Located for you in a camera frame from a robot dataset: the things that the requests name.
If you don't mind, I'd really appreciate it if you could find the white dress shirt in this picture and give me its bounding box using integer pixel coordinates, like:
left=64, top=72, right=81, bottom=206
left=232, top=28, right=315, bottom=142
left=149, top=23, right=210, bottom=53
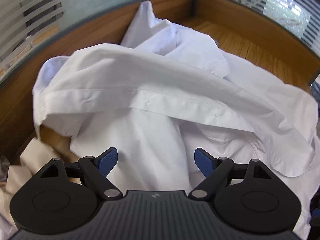
left=32, top=1, right=320, bottom=193

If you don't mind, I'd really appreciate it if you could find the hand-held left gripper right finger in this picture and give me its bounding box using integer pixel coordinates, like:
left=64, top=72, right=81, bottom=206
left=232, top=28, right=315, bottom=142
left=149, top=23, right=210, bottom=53
left=189, top=148, right=280, bottom=201

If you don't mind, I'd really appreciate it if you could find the beige garment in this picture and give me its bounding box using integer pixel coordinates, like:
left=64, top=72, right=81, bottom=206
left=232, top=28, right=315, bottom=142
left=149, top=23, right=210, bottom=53
left=0, top=137, right=83, bottom=240

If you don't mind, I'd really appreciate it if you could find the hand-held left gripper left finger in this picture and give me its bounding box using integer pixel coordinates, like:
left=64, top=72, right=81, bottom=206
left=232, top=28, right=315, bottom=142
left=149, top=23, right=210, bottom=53
left=32, top=147, right=123, bottom=201

